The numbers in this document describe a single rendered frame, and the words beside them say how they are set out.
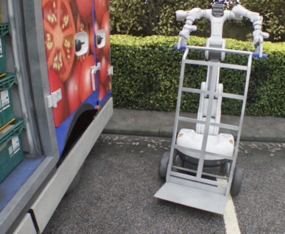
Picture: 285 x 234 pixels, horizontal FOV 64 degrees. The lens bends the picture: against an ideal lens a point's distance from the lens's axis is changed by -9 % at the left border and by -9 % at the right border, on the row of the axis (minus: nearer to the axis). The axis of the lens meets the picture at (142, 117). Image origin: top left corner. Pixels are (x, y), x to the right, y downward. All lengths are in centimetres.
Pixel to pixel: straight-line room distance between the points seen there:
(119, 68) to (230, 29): 307
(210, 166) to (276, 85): 186
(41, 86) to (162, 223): 131
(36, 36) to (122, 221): 143
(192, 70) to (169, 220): 219
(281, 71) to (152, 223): 274
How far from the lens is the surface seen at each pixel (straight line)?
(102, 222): 201
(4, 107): 143
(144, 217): 203
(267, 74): 374
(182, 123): 335
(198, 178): 222
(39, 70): 142
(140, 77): 359
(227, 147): 235
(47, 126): 152
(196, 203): 202
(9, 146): 149
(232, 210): 219
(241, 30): 592
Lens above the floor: 146
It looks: 23 degrees down
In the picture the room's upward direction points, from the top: straight up
